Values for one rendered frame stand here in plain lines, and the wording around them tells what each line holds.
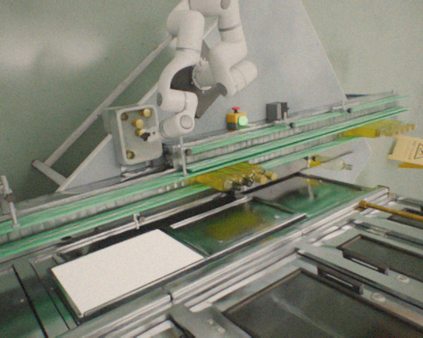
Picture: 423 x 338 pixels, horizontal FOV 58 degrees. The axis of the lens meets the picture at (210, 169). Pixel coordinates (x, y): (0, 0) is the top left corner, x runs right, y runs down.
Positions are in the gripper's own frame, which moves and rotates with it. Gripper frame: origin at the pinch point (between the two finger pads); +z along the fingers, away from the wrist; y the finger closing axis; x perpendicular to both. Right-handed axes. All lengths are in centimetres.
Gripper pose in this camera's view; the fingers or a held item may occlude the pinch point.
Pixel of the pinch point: (151, 135)
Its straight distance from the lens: 152.5
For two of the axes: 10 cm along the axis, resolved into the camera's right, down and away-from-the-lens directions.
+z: -5.4, 0.8, 8.4
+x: -2.6, -9.6, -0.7
